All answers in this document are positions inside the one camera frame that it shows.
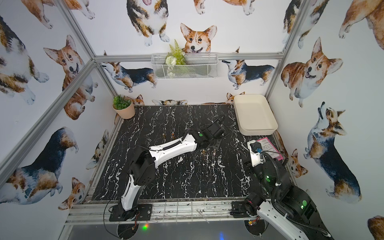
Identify artificial fern with flower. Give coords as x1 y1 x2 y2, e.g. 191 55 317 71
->
165 40 188 78

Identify potted green plant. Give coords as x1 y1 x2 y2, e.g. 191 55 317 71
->
113 95 135 120

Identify cream rectangular tray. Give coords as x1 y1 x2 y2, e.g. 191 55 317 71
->
233 95 278 136

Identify white wire wall basket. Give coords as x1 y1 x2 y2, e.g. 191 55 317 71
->
151 53 219 80

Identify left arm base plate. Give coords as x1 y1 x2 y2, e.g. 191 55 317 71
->
109 204 153 222

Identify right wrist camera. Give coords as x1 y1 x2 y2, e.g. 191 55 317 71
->
247 140 266 167

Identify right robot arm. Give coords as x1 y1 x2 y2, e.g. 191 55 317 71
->
231 152 333 240

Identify aluminium front rail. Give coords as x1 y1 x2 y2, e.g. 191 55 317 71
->
65 200 256 226

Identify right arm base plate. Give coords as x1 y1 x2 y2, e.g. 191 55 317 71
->
230 200 274 219

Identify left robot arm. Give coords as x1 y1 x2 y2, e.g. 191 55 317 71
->
110 114 229 221

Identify pink label card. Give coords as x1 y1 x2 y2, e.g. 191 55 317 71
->
257 137 284 161

